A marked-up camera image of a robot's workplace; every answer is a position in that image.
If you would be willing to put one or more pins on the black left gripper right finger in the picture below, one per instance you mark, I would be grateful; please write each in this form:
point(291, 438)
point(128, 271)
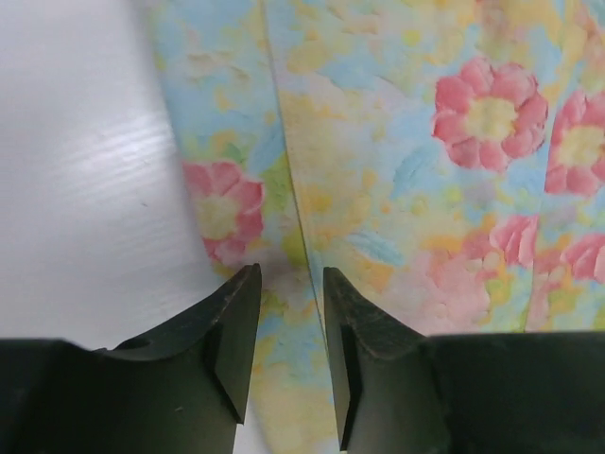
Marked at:
point(397, 391)

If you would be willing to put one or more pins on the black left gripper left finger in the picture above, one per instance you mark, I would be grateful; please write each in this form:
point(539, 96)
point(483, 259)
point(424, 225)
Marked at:
point(180, 387)

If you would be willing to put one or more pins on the pastel floral skirt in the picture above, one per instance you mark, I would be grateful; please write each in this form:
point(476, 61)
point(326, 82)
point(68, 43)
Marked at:
point(447, 156)

